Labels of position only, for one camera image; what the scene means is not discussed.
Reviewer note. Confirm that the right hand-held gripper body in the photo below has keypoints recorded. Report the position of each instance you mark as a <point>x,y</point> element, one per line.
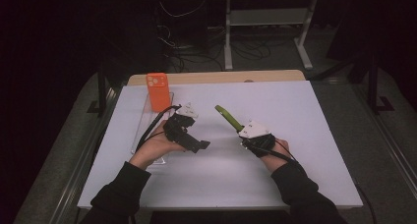
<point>254,129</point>

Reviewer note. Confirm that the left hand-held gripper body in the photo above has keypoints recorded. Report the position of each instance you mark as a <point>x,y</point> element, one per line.
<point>178,129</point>

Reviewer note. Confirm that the green cartoon phone case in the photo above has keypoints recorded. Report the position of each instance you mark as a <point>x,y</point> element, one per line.
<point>229,118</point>

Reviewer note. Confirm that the clear plastic rack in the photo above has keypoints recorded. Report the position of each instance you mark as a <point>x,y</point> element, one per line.
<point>143,119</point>

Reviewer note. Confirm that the orange phone case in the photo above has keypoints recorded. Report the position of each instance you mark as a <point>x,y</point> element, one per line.
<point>158,91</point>

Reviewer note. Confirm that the person's left hand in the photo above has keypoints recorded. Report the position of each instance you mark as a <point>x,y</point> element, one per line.
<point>154,148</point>

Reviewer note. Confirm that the person's right hand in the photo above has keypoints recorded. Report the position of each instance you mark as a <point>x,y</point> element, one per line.
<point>277,164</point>

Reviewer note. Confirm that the light wooden table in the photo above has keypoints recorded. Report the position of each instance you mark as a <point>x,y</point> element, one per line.
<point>229,76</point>

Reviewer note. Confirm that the black metal stand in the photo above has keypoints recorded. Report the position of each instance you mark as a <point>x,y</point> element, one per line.
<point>102,93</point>
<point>372,86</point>

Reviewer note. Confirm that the grey metal rail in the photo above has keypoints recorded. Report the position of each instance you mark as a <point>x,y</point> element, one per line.
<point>78,171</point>
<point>393,152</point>

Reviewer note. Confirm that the grey metal desk frame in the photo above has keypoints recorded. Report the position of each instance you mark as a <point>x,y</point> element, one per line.
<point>268,17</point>

